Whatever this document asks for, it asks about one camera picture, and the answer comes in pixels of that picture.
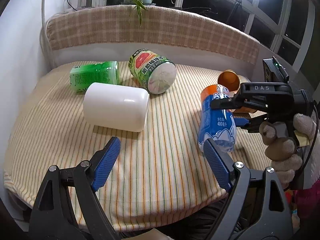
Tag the green transparent cup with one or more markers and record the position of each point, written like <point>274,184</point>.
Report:
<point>81,77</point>

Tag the black tripod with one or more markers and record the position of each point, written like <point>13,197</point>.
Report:
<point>237,7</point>

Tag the striped table cloth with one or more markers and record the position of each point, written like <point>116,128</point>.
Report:
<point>160,175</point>

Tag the gloved right hand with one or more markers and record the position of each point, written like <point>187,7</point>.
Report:
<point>283,151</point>

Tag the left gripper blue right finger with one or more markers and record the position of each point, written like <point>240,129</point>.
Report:
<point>219,162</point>

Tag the white cup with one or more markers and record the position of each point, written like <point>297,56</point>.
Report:
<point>117,107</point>

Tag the plaid windowsill cloth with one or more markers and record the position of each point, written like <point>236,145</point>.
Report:
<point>159,25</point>

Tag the grapefruit green tea cup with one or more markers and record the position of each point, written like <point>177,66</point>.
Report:
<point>154,72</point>

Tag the white charger plug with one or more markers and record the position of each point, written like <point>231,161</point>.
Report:
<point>81,3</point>

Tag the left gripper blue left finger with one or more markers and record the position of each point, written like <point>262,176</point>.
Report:
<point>102,163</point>

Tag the blue orange drink cup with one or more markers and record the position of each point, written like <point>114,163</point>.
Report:
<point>216,124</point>

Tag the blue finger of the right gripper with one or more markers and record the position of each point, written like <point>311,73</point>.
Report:
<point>239,122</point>
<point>222,104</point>

